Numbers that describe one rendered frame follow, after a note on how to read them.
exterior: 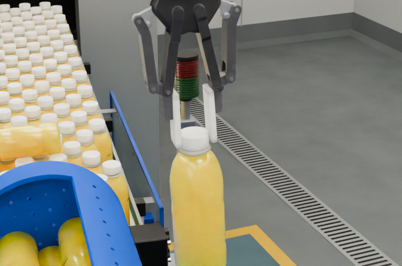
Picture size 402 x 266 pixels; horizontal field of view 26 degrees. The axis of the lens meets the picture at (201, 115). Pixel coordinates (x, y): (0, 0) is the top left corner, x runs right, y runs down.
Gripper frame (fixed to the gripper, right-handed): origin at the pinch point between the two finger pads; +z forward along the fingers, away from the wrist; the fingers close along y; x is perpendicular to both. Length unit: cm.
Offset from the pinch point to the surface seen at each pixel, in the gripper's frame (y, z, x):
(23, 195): -22, 27, 41
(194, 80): 20, 25, 85
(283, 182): 101, 147, 265
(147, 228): 1, 45, 55
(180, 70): 17, 22, 85
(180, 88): 16, 27, 85
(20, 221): -23, 32, 42
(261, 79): 137, 146, 412
